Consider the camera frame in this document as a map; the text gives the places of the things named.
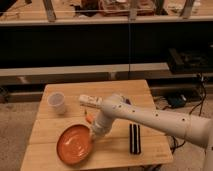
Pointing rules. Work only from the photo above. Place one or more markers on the wooden table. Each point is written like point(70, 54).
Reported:
point(110, 152)

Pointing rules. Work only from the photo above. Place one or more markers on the black power adapter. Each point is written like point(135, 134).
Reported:
point(176, 101)

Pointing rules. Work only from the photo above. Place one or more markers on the black striped rectangular block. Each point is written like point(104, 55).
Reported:
point(134, 139)

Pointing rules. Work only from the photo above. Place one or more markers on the black equipment on shelf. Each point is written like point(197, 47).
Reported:
point(190, 62)

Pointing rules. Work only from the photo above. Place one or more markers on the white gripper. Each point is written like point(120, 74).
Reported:
point(101, 126)

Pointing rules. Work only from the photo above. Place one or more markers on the clear plastic cup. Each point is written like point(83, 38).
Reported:
point(56, 101)

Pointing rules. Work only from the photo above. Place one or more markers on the small orange carrot toy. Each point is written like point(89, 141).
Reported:
point(89, 118)

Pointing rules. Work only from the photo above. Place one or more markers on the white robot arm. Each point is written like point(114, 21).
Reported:
point(194, 129)

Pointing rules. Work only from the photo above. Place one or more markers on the white remote control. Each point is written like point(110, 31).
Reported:
point(90, 101)

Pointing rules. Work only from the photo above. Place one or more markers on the long wooden shelf bench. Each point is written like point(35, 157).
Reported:
point(46, 75)

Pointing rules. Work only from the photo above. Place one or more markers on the orange ceramic bowl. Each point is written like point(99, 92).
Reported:
point(74, 144)

